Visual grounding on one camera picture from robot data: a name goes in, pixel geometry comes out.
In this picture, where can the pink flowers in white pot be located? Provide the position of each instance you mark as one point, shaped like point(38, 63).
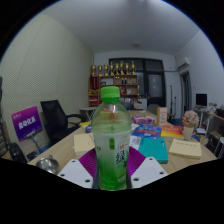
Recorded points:
point(190, 120)

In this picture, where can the orange yellow book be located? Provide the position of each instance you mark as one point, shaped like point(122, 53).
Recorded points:
point(171, 131)

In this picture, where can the small round white table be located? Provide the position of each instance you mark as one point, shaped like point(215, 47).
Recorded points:
point(87, 109)

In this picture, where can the blue colourful book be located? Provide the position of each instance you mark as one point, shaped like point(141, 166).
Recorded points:
point(146, 131)

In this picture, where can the black office chair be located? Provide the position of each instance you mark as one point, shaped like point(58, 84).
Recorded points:
point(55, 116)

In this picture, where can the pale yellow book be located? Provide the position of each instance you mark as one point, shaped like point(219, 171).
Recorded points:
point(185, 148)
point(83, 143)

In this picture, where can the wooden side desk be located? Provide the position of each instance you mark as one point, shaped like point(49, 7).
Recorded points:
point(215, 118)

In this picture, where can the white round stool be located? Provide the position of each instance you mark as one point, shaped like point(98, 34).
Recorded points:
point(220, 146)

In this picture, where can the green drink bottle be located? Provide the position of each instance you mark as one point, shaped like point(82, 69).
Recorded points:
point(111, 150)

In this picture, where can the wooden shelf unit with trophies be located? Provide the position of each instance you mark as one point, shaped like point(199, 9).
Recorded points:
point(123, 83)

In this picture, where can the black hard suitcase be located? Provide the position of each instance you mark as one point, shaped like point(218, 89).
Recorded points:
point(17, 153)

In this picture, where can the pink flat box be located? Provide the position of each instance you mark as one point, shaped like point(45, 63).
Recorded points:
point(143, 120)

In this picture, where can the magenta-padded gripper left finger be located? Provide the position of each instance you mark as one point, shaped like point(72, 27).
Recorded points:
point(75, 171)

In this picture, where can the yellow flat book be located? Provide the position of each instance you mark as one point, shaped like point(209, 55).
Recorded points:
point(85, 125)

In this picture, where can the silver ribbed suitcase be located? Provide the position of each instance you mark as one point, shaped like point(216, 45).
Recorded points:
point(2, 140)

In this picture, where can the purple sign board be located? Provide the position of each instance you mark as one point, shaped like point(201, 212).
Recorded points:
point(26, 123)

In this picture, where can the white printed book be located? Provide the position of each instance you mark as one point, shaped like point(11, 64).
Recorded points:
point(135, 141)

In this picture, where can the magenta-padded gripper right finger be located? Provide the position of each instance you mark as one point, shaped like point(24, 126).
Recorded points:
point(150, 171)

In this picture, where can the teal book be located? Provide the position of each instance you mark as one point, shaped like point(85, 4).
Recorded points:
point(153, 150)

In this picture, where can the black computer monitor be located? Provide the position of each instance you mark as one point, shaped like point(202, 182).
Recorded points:
point(201, 99)

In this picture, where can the small metal cup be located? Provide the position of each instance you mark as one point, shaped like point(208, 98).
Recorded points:
point(47, 164)

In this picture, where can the orange upright carton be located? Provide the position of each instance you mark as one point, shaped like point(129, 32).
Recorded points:
point(162, 116)

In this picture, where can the white wall air conditioner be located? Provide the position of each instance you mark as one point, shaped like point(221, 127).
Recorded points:
point(182, 62)

